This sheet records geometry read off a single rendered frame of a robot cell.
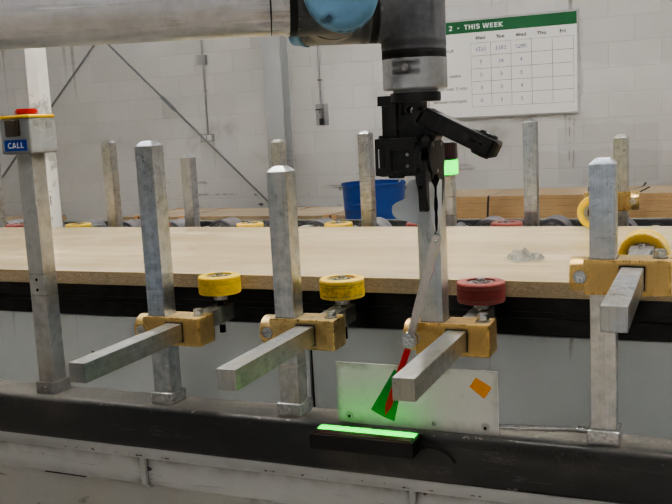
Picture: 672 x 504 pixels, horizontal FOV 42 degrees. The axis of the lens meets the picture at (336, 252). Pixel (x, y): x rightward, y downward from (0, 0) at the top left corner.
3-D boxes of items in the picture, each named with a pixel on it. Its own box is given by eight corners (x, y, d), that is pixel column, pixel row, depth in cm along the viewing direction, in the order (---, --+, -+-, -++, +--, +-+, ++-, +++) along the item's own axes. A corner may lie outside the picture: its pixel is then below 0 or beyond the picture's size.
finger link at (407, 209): (396, 242, 126) (395, 178, 125) (436, 243, 124) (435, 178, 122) (389, 245, 123) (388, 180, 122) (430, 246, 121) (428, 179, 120)
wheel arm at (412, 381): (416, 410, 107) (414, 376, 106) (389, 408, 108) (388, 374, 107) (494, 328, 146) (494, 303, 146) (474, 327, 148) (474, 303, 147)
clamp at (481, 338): (490, 358, 129) (489, 325, 128) (403, 353, 134) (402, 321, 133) (498, 349, 134) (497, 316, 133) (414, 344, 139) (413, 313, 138)
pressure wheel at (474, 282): (501, 353, 140) (499, 283, 139) (453, 350, 144) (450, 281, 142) (511, 340, 148) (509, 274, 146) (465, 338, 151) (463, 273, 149)
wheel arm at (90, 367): (88, 389, 127) (85, 360, 126) (69, 387, 128) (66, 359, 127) (235, 322, 166) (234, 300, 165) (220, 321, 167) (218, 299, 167)
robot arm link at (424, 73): (454, 58, 123) (435, 54, 115) (455, 93, 124) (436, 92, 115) (394, 62, 127) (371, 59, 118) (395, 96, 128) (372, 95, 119)
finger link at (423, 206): (424, 209, 124) (422, 148, 123) (436, 209, 123) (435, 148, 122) (414, 212, 120) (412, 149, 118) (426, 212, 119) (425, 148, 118)
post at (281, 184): (302, 455, 145) (285, 166, 138) (283, 453, 146) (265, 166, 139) (310, 447, 148) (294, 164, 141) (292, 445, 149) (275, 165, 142)
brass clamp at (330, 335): (333, 352, 138) (331, 321, 137) (258, 348, 143) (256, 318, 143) (348, 343, 144) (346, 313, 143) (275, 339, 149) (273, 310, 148)
